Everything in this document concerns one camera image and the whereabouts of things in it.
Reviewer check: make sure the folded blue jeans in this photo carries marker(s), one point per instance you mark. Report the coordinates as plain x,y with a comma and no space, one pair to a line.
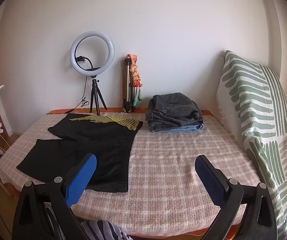
183,129

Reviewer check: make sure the folded grey pants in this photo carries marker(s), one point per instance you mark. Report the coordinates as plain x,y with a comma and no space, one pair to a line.
173,107

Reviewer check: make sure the pink plaid blanket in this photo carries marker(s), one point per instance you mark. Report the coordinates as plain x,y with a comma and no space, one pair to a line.
171,167

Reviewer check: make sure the small black tripod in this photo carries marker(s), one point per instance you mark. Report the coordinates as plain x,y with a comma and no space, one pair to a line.
95,90

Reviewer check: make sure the person's zebra striped clothing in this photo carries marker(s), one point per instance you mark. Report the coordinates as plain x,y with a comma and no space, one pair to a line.
103,230

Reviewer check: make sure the green striped white cushion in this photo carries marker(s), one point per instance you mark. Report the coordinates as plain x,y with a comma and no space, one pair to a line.
253,100

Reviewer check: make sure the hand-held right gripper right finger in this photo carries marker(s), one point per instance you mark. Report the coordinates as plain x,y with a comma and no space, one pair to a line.
209,177

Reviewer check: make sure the black pants with yellow print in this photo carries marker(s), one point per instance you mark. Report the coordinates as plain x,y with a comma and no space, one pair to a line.
96,140

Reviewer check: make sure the orange knotted scarf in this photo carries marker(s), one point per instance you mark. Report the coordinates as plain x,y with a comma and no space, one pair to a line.
135,72

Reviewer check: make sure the orange patterned bed sheet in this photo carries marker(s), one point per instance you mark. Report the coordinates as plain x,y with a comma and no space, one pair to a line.
113,110

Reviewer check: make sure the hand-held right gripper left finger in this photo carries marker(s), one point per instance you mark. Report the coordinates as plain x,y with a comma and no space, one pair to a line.
81,177

